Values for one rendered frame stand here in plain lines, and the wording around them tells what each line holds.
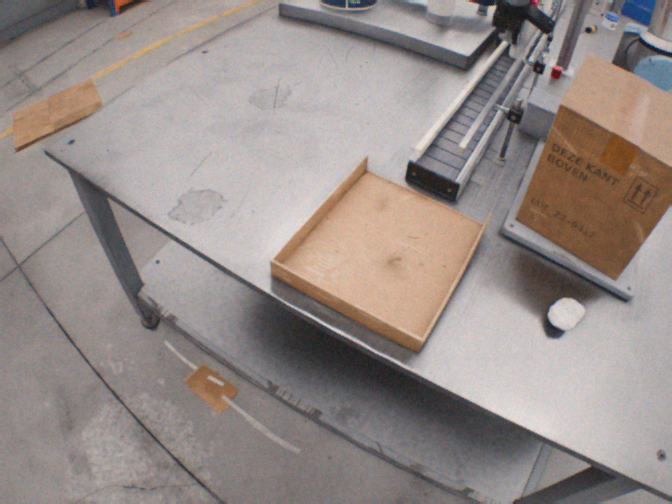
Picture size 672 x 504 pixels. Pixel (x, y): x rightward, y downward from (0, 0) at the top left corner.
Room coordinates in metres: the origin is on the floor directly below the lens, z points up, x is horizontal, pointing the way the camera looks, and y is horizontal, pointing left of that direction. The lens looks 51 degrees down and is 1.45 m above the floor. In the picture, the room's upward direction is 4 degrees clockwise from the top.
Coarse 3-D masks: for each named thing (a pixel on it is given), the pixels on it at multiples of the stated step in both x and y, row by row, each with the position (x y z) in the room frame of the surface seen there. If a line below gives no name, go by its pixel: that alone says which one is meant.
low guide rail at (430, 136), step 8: (504, 48) 1.26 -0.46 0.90; (496, 56) 1.16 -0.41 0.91; (488, 64) 1.09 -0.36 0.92; (480, 72) 1.03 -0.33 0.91; (472, 80) 0.98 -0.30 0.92; (464, 88) 0.93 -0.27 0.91; (472, 88) 0.96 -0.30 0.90; (464, 96) 0.90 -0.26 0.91; (456, 104) 0.86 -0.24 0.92; (448, 112) 0.82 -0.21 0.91; (440, 120) 0.78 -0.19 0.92; (448, 120) 0.81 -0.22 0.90; (432, 128) 0.75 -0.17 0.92; (440, 128) 0.77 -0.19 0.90; (432, 136) 0.73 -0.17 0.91; (424, 144) 0.70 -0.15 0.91; (416, 152) 0.68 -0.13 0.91
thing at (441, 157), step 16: (496, 64) 1.17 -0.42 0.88; (512, 64) 1.19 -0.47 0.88; (480, 80) 1.05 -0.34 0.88; (496, 80) 1.07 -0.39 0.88; (512, 80) 1.09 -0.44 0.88; (480, 96) 0.97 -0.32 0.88; (464, 112) 0.88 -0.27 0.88; (480, 112) 0.89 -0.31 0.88; (496, 112) 0.91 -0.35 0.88; (448, 128) 0.81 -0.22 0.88; (464, 128) 0.82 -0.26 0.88; (480, 128) 0.83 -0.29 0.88; (432, 144) 0.74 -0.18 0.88; (448, 144) 0.75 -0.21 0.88; (416, 160) 0.69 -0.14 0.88; (432, 160) 0.69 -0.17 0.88; (448, 160) 0.70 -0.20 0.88; (464, 160) 0.71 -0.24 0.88; (448, 176) 0.65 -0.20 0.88
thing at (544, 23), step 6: (528, 6) 1.14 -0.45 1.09; (534, 6) 1.15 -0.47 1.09; (522, 12) 1.13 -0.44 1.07; (528, 12) 1.13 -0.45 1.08; (534, 12) 1.13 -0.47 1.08; (540, 12) 1.14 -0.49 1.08; (528, 18) 1.13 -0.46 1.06; (534, 18) 1.12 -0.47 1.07; (540, 18) 1.13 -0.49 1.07; (546, 18) 1.13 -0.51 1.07; (534, 24) 1.13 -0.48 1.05; (540, 24) 1.11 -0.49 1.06; (546, 24) 1.12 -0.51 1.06; (552, 24) 1.12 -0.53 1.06; (540, 30) 1.12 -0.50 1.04; (546, 30) 1.11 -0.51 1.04; (552, 30) 1.11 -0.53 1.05
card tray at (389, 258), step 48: (336, 192) 0.60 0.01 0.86; (384, 192) 0.64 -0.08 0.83; (288, 240) 0.48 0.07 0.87; (336, 240) 0.52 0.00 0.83; (384, 240) 0.53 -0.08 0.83; (432, 240) 0.53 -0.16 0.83; (336, 288) 0.42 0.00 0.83; (384, 288) 0.43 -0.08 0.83; (432, 288) 0.43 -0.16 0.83; (384, 336) 0.34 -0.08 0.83
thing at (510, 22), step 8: (504, 0) 1.14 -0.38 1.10; (496, 8) 1.18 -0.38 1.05; (504, 8) 1.16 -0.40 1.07; (512, 8) 1.12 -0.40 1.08; (520, 8) 1.11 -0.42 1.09; (496, 16) 1.16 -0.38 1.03; (504, 16) 1.16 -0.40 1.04; (512, 16) 1.16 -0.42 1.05; (520, 16) 1.14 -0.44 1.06; (496, 24) 1.19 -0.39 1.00; (504, 24) 1.17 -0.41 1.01; (512, 24) 1.15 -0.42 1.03; (520, 24) 1.14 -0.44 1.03; (520, 32) 1.15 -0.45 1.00
